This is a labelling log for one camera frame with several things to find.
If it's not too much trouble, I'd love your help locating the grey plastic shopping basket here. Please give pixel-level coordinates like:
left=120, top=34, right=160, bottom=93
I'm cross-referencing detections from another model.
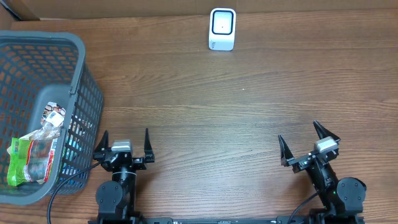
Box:
left=1, top=30, right=104, bottom=205

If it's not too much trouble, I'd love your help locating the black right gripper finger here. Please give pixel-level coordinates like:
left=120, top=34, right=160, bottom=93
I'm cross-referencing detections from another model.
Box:
left=278, top=134, right=294, bottom=167
left=313, top=120, right=341, bottom=143

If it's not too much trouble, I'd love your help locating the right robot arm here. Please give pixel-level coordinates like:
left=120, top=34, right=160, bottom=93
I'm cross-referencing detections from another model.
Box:
left=278, top=120, right=367, bottom=223

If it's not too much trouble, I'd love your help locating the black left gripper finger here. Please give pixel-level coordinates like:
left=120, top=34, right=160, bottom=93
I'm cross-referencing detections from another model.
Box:
left=144, top=128, right=155, bottom=163
left=93, top=131, right=109, bottom=159

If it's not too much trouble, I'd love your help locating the white barcode scanner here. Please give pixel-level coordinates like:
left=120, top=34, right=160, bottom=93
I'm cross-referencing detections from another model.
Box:
left=208, top=7, right=236, bottom=51

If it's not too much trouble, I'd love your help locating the beige cookie snack bag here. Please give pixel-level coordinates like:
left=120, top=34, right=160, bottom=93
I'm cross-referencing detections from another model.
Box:
left=20, top=101, right=66, bottom=140

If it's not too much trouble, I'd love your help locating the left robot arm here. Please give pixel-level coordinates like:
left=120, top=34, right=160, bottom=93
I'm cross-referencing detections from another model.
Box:
left=88, top=130, right=155, bottom=224

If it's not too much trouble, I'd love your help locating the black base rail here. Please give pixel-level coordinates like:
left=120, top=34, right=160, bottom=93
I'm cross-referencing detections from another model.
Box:
left=136, top=216, right=312, bottom=224

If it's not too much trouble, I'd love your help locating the green snack bag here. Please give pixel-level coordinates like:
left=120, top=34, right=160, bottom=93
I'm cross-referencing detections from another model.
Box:
left=7, top=138, right=58, bottom=187

